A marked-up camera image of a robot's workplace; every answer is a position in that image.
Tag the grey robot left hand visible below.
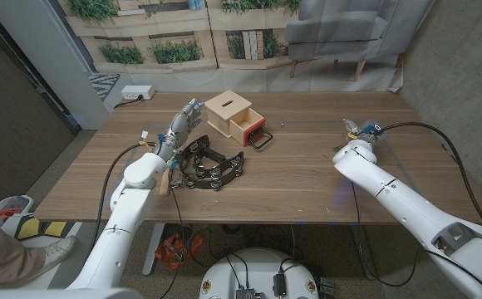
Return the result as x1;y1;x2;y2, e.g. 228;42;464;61
155;98;205;163

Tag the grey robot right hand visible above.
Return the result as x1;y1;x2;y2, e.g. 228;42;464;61
342;118;386;146

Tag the black half-moon tambourine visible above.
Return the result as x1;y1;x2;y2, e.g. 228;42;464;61
174;135;245;192

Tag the wooden drawer with red front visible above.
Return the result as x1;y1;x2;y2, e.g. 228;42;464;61
228;107;273;150

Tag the wooden box with slot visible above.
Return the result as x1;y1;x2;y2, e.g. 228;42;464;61
204;90;253;139

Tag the white power strip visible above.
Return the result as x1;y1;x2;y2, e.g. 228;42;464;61
120;85;155;101

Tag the printed room backdrop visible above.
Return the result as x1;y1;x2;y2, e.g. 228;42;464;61
57;0;433;103

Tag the metal table leg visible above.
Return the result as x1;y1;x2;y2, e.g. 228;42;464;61
142;223;166;277
350;223;378;282

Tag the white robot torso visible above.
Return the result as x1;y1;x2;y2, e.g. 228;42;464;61
199;248;321;299

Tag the white sneaker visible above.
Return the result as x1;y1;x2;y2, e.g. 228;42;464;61
24;235;78;275

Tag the black adapter on torso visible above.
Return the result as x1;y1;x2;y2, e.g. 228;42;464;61
272;272;288;297

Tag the white bin with orange contents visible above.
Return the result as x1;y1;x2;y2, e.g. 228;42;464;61
0;194;34;219

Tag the person's leg in beige trousers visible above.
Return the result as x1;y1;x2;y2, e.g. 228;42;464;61
0;209;47;288

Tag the black power strip cable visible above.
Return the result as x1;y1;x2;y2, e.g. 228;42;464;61
114;95;145;110

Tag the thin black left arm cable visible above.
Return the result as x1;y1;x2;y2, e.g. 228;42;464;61
157;165;190;299

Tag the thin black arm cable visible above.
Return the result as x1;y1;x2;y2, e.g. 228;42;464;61
351;182;482;292
157;165;190;299

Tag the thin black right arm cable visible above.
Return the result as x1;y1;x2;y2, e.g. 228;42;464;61
351;182;482;292

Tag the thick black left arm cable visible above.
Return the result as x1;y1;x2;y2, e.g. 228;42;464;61
89;141;159;250

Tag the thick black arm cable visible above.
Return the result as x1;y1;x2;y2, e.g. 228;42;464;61
89;141;159;250
376;121;482;229

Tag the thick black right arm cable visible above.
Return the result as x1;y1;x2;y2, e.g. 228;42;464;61
376;121;482;229

